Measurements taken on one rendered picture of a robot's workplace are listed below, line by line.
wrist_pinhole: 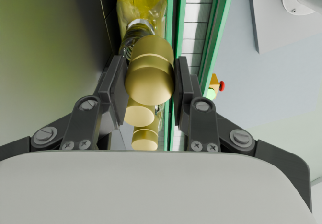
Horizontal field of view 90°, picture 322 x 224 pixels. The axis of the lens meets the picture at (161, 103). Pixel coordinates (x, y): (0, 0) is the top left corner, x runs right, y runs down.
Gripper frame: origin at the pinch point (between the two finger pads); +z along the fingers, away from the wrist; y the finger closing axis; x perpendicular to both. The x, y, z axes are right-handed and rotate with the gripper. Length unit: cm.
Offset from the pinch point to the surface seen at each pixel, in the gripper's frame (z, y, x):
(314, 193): 117, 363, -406
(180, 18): 22.3, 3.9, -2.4
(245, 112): 61, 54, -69
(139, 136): 3.0, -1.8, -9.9
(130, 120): 2.6, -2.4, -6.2
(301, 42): 61, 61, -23
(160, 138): 31, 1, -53
